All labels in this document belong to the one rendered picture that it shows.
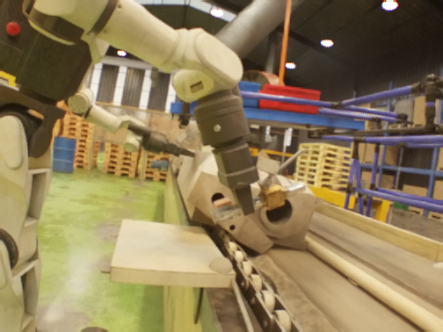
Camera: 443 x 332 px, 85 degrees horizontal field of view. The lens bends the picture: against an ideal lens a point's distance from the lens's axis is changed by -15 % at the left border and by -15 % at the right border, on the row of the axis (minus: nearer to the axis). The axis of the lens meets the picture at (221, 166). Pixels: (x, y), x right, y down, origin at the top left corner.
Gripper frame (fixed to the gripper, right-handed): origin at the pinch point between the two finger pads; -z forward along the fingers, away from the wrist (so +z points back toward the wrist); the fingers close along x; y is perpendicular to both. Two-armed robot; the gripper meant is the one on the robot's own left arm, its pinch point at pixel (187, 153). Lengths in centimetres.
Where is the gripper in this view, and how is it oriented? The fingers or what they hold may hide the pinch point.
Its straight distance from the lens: 119.7
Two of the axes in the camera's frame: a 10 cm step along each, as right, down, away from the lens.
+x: 1.9, 0.7, -9.8
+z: -9.3, -3.1, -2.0
